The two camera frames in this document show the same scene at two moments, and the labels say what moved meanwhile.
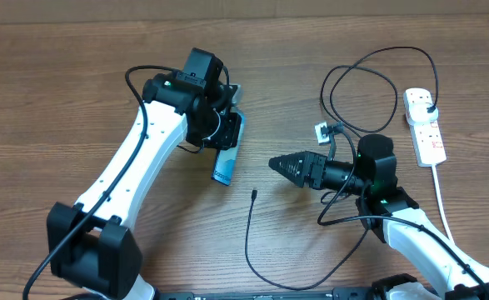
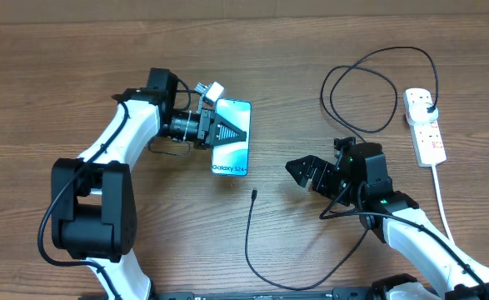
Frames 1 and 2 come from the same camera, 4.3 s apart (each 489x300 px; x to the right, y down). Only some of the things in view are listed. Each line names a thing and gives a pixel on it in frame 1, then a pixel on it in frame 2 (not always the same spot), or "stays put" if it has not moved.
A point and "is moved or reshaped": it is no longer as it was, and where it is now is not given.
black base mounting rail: x=338 y=293 stays put
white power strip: x=426 y=137 stays put
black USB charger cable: x=351 y=69 -> x=285 y=287
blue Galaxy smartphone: x=223 y=167 is moved or reshaped
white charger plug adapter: x=417 y=112 stays put
